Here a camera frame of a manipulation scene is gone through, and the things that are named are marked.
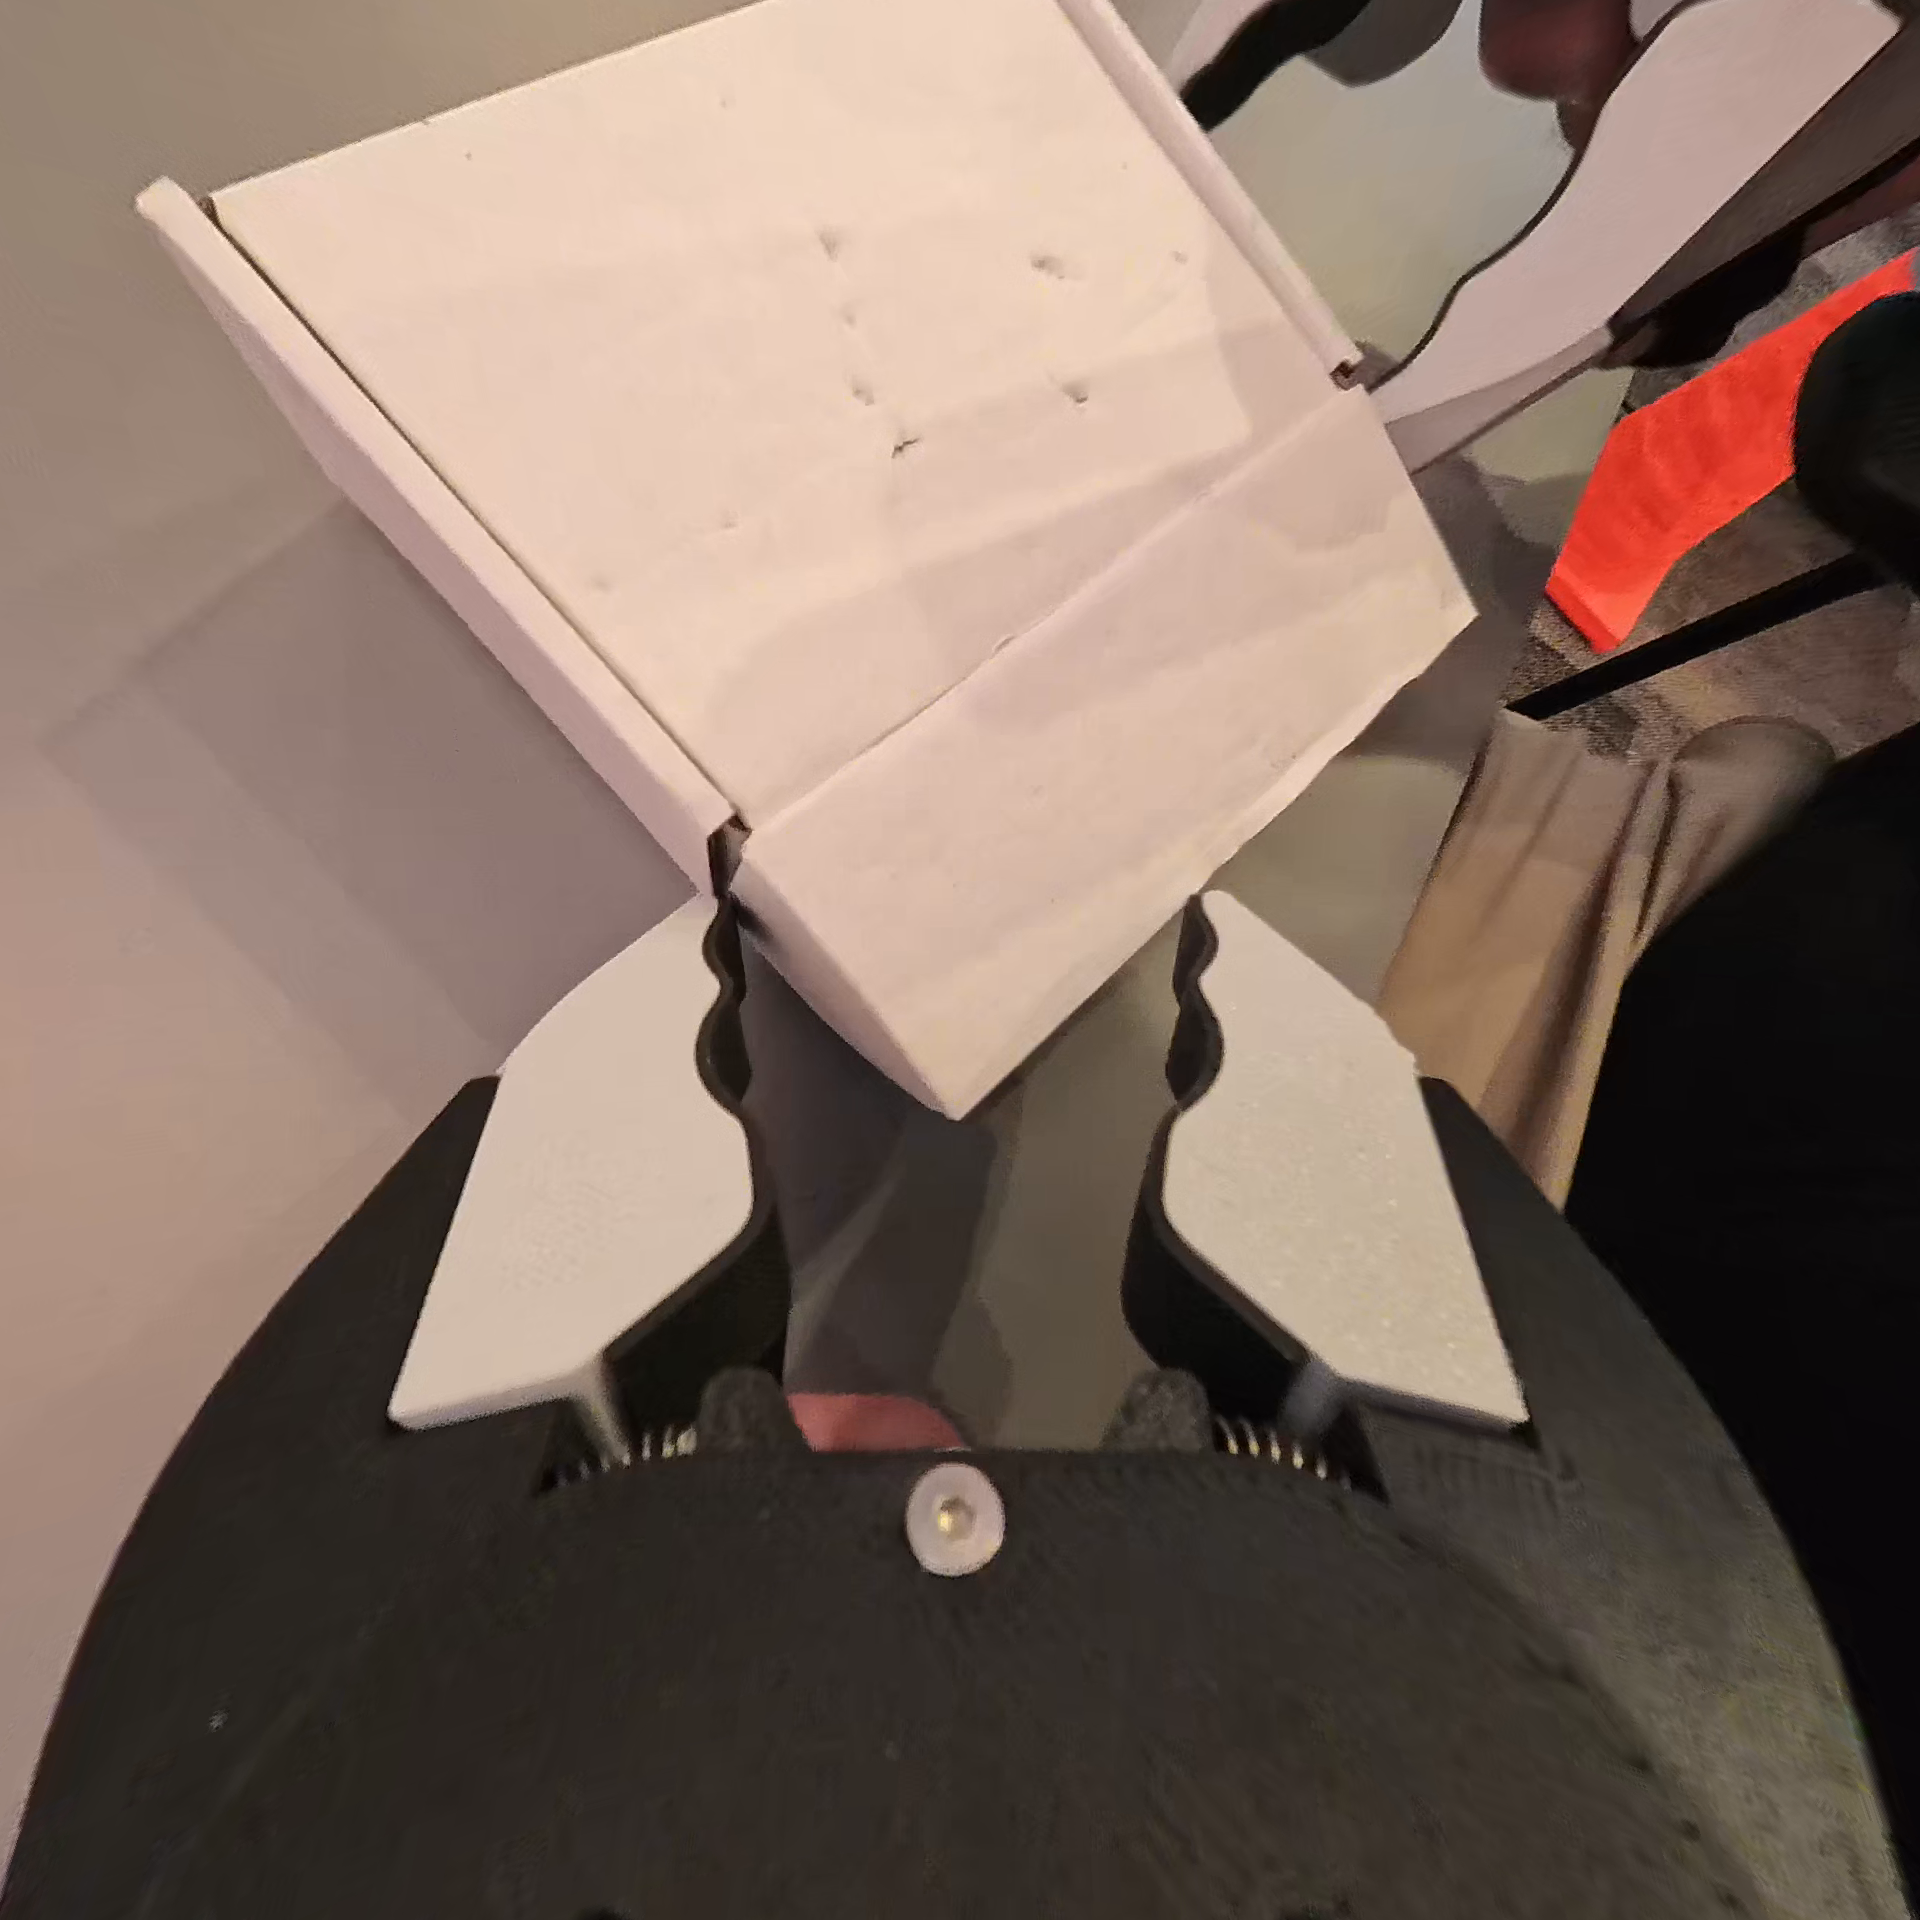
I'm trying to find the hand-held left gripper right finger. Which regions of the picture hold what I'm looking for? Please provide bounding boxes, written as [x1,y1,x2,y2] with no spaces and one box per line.
[1123,888,1537,1443]

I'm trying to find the white cardboard box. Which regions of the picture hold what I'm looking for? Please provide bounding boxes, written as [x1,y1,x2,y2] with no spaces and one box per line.
[133,0,1483,1121]

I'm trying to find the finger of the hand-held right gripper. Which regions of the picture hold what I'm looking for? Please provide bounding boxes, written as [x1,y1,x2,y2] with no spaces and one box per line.
[1370,0,1920,475]
[1165,0,1421,133]

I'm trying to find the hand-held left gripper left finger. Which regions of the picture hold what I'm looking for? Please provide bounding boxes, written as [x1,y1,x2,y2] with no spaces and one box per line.
[385,894,788,1450]

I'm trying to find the person's beige trousers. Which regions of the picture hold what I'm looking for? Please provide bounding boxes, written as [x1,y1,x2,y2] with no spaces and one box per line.
[1374,716,1841,1205]

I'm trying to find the person's right hand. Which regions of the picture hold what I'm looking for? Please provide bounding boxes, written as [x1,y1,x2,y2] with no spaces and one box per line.
[1796,286,1920,575]

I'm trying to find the person's black top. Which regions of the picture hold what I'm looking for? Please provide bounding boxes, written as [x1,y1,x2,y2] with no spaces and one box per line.
[1559,762,1920,1743]

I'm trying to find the black metal bar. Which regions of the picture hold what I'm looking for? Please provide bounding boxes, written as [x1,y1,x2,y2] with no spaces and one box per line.
[1505,548,1873,716]

